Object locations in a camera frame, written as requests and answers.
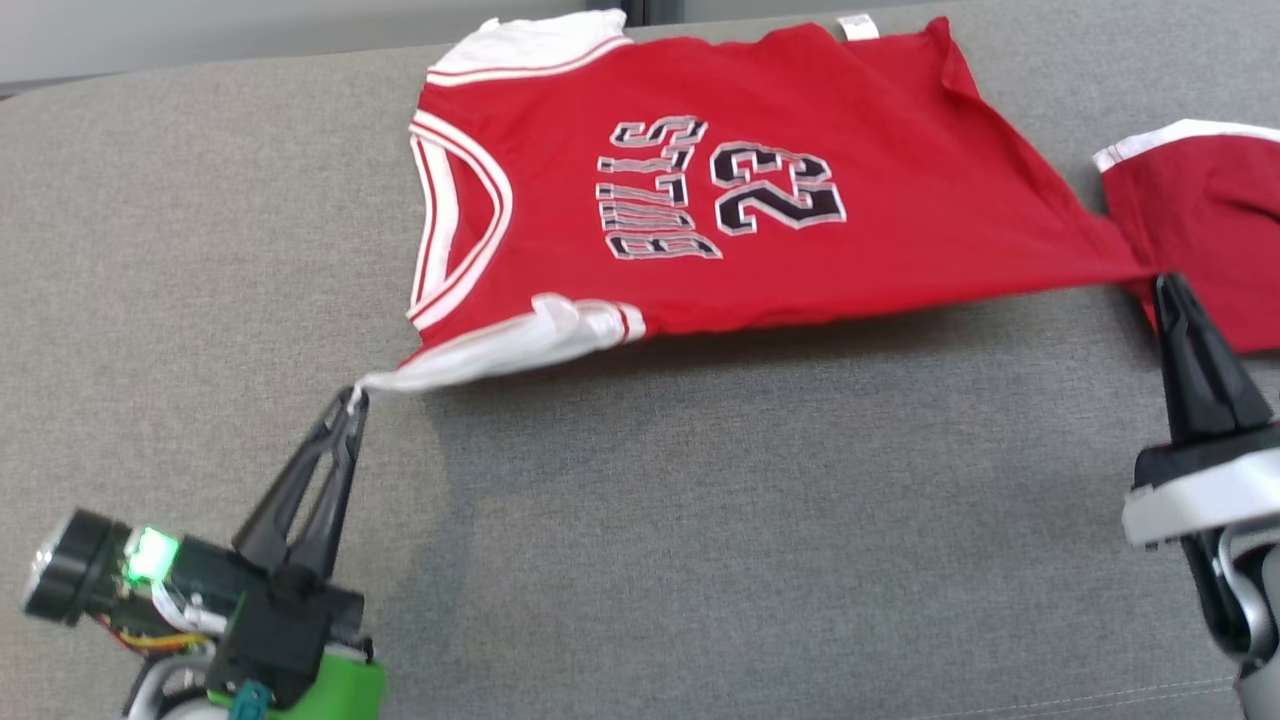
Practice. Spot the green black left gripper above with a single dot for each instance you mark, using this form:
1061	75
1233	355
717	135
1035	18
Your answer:
300	630

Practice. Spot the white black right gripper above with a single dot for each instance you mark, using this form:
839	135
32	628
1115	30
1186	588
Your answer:
1210	485

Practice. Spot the red shorts with white trim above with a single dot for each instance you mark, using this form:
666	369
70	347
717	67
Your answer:
1220	220

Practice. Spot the red Bulls 23 jersey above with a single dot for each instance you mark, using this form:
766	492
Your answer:
800	260

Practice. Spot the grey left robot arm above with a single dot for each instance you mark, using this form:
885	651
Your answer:
160	700

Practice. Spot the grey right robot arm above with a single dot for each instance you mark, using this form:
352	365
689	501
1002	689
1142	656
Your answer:
1250	620

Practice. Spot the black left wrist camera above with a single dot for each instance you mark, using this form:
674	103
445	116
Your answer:
80	565

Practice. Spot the grey metal partition post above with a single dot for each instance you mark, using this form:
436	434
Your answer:
662	8

